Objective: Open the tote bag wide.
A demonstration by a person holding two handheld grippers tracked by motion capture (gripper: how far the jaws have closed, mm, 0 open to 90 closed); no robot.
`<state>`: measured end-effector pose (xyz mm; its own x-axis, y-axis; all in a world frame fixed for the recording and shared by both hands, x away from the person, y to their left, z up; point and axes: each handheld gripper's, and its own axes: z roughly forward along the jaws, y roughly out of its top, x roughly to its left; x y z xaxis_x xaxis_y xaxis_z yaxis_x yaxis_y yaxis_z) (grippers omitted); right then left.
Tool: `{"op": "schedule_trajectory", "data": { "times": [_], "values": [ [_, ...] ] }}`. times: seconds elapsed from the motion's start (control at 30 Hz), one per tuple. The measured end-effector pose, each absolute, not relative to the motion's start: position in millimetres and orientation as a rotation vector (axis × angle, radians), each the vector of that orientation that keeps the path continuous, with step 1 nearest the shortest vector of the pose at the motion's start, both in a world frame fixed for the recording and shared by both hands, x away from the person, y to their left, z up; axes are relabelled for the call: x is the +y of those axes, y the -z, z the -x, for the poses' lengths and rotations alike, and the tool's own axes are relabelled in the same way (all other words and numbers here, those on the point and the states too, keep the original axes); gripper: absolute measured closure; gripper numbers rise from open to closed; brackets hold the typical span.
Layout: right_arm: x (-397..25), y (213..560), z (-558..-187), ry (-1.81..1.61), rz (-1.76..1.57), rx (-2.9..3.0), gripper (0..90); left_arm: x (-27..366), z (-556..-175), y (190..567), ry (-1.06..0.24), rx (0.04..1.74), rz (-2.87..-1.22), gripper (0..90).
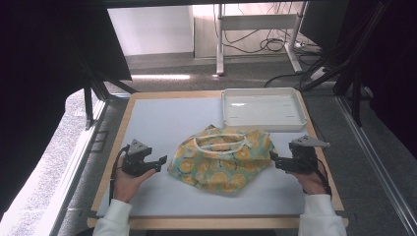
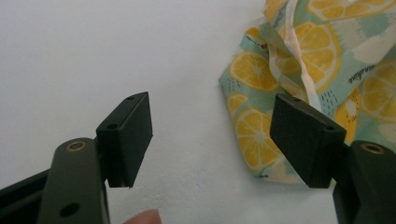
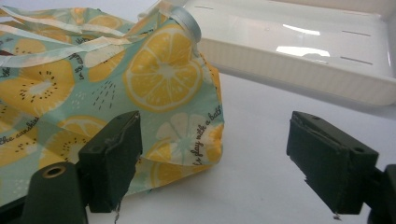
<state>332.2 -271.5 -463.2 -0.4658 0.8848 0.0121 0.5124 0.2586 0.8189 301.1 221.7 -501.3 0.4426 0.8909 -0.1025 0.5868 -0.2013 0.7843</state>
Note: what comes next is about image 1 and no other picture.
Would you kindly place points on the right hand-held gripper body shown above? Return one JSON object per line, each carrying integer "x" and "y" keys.
{"x": 303, "y": 157}

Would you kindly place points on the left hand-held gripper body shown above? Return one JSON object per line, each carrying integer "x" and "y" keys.
{"x": 136, "y": 160}

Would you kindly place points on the lemon print cloth bag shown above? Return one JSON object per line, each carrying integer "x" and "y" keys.
{"x": 219, "y": 160}

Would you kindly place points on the person's left hand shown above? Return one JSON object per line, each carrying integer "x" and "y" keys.
{"x": 126, "y": 185}

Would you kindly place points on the person's right hand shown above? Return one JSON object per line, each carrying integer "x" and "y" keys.
{"x": 311, "y": 183}

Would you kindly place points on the white plastic tray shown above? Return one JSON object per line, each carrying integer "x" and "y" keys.
{"x": 262, "y": 111}

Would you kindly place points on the black metal stand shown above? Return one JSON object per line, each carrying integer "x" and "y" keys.
{"x": 98, "y": 88}
{"x": 347, "y": 62}

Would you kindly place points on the white power strip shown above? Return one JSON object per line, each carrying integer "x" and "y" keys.
{"x": 317, "y": 73}

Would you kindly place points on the dark curtain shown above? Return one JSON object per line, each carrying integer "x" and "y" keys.
{"x": 390, "y": 65}
{"x": 42, "y": 65}

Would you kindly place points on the white wall panel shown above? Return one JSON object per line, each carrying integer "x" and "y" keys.
{"x": 150, "y": 29}

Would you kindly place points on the white metal desk frame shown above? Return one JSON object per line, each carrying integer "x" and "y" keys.
{"x": 255, "y": 23}

